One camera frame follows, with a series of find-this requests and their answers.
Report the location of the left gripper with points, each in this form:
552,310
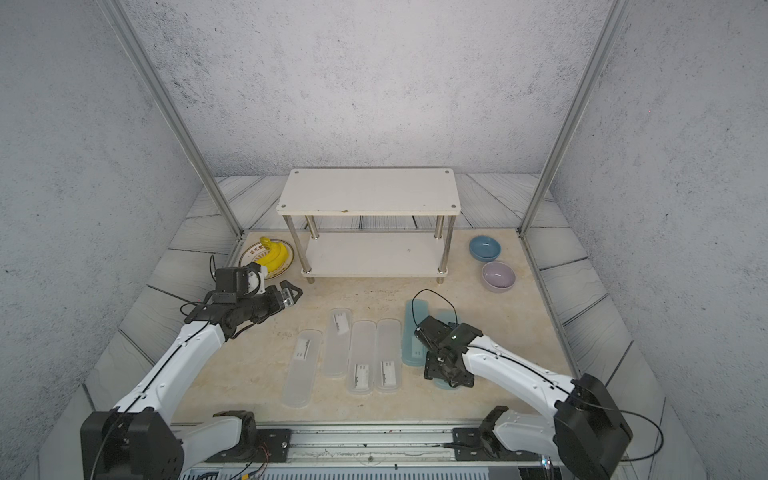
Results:
279,304

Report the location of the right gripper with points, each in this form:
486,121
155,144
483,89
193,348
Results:
430,369

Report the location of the teal pencil case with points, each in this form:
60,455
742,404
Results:
447,317
413,352

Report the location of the clear pencil case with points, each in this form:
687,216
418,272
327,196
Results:
302,369
362,355
389,355
337,343

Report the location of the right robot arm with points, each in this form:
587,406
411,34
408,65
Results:
578,422

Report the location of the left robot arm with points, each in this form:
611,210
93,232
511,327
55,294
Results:
134,439

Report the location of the white two-tier shelf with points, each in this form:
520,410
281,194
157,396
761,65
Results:
382,192

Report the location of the yellow banana bunch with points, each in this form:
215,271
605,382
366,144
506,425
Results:
275,254

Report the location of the patterned round plate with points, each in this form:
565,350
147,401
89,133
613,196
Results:
256,250

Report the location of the purple ceramic bowl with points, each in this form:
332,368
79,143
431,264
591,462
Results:
498,277

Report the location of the blue ceramic bowl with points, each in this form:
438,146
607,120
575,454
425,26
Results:
484,248

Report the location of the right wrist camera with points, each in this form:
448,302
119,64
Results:
431,332

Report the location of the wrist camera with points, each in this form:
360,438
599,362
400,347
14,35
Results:
431,332
233,284

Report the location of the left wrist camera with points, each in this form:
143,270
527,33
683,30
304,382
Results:
233,284

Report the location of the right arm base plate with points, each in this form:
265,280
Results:
472,444

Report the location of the aluminium mounting rail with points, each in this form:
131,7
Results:
372,440

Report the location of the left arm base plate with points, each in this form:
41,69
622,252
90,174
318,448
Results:
257,446

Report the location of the left aluminium frame post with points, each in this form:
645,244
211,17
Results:
130,41

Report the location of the aluminium frame post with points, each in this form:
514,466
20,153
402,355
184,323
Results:
595,65
130,41

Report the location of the right aluminium frame post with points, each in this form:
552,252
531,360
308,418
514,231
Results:
595,65

